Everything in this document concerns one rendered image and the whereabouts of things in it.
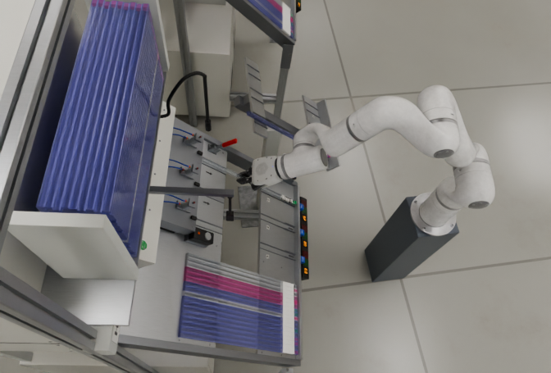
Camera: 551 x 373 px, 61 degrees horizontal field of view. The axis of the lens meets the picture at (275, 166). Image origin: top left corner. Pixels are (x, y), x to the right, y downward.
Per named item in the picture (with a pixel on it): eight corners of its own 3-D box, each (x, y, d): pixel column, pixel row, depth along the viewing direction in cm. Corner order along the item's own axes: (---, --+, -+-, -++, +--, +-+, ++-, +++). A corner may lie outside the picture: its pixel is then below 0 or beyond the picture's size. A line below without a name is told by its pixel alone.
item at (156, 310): (218, 156, 171) (227, 152, 168) (203, 349, 139) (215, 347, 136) (140, 117, 149) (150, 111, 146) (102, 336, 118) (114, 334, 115)
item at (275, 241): (289, 188, 194) (294, 185, 192) (290, 360, 162) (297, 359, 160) (257, 171, 181) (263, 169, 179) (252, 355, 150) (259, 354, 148)
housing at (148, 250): (149, 124, 153) (176, 107, 144) (125, 273, 129) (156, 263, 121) (127, 113, 147) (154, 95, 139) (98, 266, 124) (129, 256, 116)
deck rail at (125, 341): (287, 361, 164) (300, 360, 161) (287, 367, 163) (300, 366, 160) (102, 336, 118) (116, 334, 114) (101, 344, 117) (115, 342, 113)
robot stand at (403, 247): (395, 246, 260) (446, 192, 199) (403, 278, 252) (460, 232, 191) (364, 250, 258) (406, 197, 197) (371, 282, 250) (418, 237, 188)
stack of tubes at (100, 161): (164, 78, 130) (149, 2, 106) (136, 258, 105) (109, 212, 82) (117, 75, 129) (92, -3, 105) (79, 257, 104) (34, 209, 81)
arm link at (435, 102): (462, 197, 167) (454, 157, 174) (498, 189, 161) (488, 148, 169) (412, 132, 131) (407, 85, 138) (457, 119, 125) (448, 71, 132)
